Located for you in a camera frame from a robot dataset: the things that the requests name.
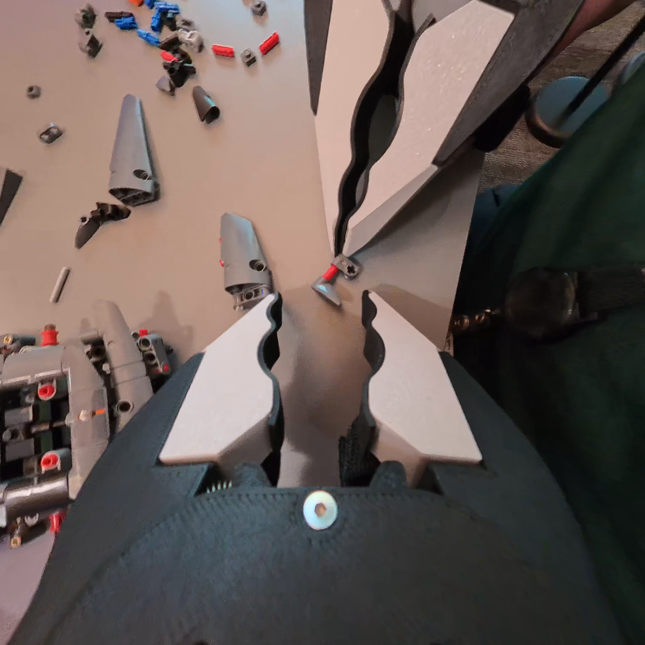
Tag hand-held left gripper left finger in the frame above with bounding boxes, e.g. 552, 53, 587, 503
158, 292, 284, 487

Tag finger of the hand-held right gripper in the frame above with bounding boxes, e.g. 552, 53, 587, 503
345, 0, 516, 257
314, 0, 400, 259

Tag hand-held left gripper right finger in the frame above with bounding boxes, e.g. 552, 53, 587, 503
361, 290, 483, 488

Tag grey lego slope piece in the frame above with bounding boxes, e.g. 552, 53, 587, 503
310, 276, 343, 307

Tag small grey lego panel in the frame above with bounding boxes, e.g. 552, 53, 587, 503
219, 213, 275, 310

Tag grey lego vehicle model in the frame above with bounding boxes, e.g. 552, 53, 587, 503
0, 300, 174, 550

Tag black curved lego piece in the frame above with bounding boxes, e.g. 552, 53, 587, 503
191, 86, 221, 124

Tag cluster of small lego pieces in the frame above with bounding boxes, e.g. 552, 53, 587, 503
103, 0, 206, 90

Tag black lego blade piece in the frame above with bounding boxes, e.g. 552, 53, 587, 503
75, 202, 132, 249

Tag large grey lego panel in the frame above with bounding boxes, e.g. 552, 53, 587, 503
108, 94, 161, 207

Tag dark lego wedge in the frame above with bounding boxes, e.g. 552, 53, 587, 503
0, 168, 23, 227

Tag person's dark blue trousers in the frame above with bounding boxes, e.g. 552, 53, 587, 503
471, 184, 525, 263

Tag black badge reel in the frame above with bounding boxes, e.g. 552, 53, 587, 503
450, 267, 580, 343

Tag person's green shirt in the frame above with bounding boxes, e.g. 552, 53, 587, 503
454, 66, 645, 645

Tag black lanyard strap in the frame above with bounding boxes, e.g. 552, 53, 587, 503
577, 269, 645, 313

